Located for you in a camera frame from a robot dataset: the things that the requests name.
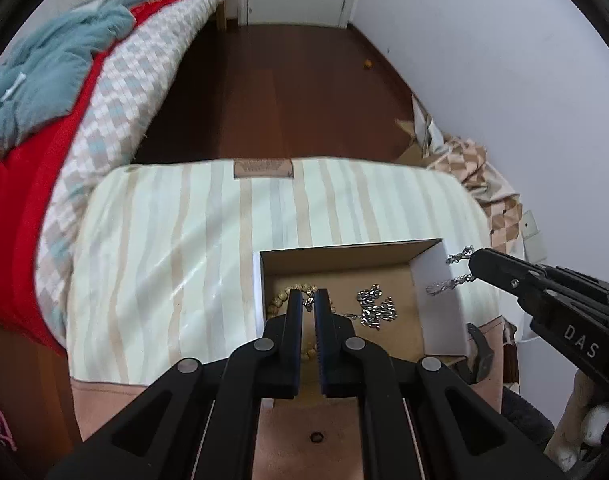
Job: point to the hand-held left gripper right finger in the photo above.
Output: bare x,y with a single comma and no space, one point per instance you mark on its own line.
320,330

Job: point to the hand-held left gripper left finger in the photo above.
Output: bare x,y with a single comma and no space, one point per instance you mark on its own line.
296,330

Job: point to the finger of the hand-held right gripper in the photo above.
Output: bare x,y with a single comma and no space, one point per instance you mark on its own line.
494,277
499,259

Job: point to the cardboard box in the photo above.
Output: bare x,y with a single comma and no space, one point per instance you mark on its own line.
437,305

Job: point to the person's right hand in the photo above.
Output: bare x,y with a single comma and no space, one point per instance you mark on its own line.
598,424

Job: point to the beige checkered cloth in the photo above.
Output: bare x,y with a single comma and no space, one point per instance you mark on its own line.
484,180

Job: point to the pink fabric seat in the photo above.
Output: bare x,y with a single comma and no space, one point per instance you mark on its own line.
289,422

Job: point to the dark fuzzy cushion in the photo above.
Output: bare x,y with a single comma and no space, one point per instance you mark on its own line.
526,412

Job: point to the cream striped cushion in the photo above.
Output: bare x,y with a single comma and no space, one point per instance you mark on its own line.
184,260

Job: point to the torn cardboard pieces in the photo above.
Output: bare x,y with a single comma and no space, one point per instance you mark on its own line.
419,127

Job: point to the brown leather label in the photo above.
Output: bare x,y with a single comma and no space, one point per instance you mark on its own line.
263,169

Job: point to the checkered woven blanket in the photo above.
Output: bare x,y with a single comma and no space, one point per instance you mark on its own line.
134,90

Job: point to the wooden bed leg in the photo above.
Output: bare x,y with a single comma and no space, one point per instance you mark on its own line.
221,16

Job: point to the teal blanket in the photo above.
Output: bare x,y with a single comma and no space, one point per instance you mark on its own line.
49,70

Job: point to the white wall socket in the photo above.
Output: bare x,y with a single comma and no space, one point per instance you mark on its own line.
530,224

